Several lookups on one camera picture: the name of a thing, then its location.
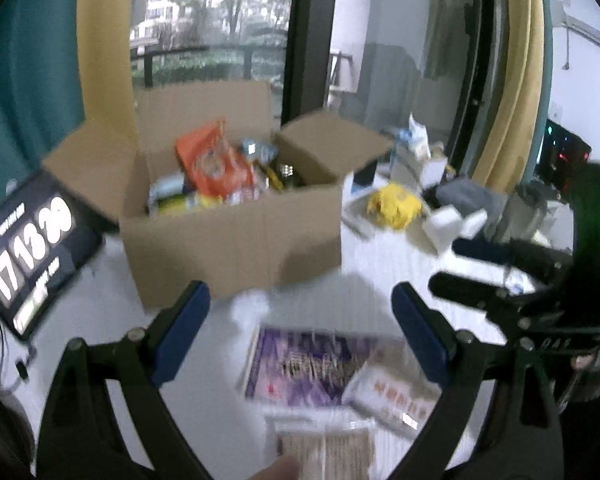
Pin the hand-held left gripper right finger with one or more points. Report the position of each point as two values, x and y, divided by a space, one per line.
422 335

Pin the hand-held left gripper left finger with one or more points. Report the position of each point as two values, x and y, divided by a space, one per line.
180 332

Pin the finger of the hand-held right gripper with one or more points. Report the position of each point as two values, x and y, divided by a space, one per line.
467 287
500 251

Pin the white packet with red print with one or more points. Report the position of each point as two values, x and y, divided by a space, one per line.
395 400

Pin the brown cardboard box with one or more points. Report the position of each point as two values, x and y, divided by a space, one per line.
240 245

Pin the purple snack packet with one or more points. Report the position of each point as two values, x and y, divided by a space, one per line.
310 367

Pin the clear packet of brown sticks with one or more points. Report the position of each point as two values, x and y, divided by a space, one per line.
325 447

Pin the orange snack packet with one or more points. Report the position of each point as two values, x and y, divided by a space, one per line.
212 160

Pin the person's left hand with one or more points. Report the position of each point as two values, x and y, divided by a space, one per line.
280 471

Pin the grey round container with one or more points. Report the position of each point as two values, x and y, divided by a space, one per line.
527 212

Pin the grey folded cloth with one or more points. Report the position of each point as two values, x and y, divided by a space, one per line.
472 197

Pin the white crumpled wrapper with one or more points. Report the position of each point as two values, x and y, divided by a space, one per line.
250 306

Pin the yellow crumpled bag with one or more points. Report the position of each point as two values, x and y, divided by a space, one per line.
395 205

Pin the white storage box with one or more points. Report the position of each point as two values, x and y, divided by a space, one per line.
420 170

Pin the black computer with lights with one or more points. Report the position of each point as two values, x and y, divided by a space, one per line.
565 152

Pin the white paper bag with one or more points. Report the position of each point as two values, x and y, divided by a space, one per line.
419 135

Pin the black tablet with clock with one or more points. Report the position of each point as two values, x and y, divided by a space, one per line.
27 255

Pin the yellow curtain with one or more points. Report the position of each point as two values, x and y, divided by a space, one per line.
107 35
515 75

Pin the hanging grey garment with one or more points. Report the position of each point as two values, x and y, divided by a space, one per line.
390 77

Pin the black balcony railing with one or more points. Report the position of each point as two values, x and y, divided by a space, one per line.
205 55

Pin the teal curtain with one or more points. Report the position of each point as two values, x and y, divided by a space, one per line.
25 70

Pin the white wall conduit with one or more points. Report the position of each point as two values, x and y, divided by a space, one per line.
582 25

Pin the black window frame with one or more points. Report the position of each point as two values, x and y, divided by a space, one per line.
310 35

